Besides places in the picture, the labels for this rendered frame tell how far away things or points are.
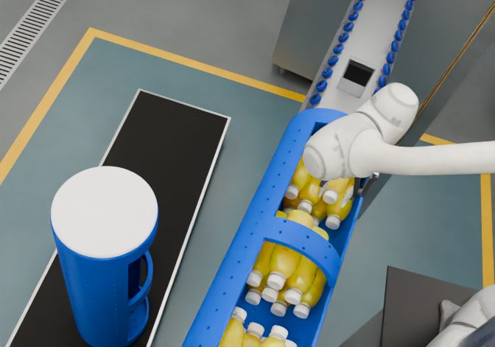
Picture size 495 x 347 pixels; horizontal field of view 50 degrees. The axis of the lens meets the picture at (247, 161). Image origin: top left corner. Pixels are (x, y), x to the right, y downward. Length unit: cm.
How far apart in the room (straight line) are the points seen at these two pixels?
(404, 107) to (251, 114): 199
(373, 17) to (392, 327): 138
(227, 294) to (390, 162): 47
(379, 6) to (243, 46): 120
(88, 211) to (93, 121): 152
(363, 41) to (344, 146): 125
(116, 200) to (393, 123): 76
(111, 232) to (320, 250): 54
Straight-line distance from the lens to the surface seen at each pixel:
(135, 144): 269
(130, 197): 150
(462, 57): 203
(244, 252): 128
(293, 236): 128
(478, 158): 104
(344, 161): 107
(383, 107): 116
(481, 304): 139
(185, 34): 345
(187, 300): 248
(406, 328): 155
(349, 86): 202
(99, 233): 145
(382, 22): 242
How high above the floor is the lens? 234
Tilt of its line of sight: 54 degrees down
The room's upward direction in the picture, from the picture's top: 18 degrees clockwise
